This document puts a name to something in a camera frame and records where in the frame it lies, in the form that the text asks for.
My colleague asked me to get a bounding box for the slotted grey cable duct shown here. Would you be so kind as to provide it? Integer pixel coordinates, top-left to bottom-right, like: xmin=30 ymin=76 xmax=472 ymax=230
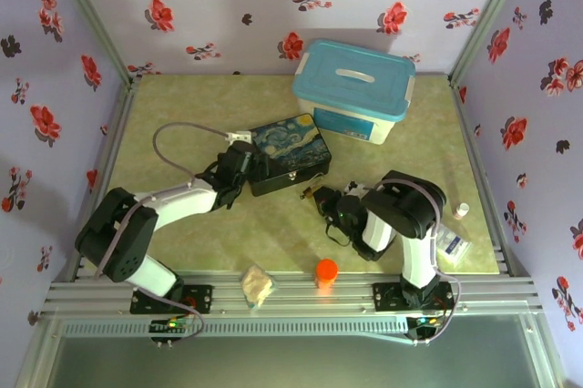
xmin=61 ymin=318 xmax=411 ymax=339

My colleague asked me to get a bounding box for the green circuit board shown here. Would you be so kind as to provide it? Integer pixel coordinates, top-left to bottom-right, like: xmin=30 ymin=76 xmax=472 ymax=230
xmin=407 ymin=314 xmax=443 ymax=346
xmin=149 ymin=318 xmax=192 ymax=348

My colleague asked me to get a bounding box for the orange plastic bottle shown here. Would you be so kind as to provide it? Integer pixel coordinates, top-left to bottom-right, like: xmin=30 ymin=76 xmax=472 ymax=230
xmin=313 ymin=259 xmax=340 ymax=294

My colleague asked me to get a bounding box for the aluminium side rail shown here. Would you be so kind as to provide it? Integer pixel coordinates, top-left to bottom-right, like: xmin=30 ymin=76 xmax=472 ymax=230
xmin=448 ymin=80 xmax=523 ymax=278
xmin=67 ymin=77 xmax=138 ymax=282

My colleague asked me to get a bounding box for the starry night painted box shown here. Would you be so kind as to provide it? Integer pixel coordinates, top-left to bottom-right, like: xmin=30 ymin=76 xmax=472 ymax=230
xmin=248 ymin=112 xmax=333 ymax=198

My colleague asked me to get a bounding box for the left green circuit board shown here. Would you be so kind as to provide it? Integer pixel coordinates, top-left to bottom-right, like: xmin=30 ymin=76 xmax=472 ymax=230
xmin=149 ymin=318 xmax=192 ymax=348

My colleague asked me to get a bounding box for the blue lidded plastic storage box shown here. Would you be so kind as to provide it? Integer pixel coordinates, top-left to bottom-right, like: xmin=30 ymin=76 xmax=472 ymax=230
xmin=291 ymin=38 xmax=417 ymax=147

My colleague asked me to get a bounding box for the aluminium frame post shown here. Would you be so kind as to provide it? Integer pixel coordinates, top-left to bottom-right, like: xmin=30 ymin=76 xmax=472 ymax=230
xmin=448 ymin=0 xmax=534 ymax=88
xmin=45 ymin=0 xmax=140 ymax=87

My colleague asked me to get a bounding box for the left grey arm cable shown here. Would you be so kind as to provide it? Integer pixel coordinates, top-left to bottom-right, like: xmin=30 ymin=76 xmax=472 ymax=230
xmin=93 ymin=121 xmax=231 ymax=340

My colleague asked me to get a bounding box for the clear bag with beige contents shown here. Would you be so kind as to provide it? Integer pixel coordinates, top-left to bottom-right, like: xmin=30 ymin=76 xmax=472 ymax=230
xmin=240 ymin=264 xmax=278 ymax=310

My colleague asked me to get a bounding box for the white blue printed packet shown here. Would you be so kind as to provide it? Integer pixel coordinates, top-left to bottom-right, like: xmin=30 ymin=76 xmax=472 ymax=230
xmin=435 ymin=223 xmax=473 ymax=266

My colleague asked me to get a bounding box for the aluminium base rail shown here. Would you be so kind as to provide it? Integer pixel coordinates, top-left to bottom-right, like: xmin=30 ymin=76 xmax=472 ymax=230
xmin=40 ymin=271 xmax=546 ymax=317

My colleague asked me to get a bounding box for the right green circuit board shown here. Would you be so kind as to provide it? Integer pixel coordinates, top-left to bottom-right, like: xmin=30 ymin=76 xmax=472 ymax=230
xmin=407 ymin=314 xmax=443 ymax=346

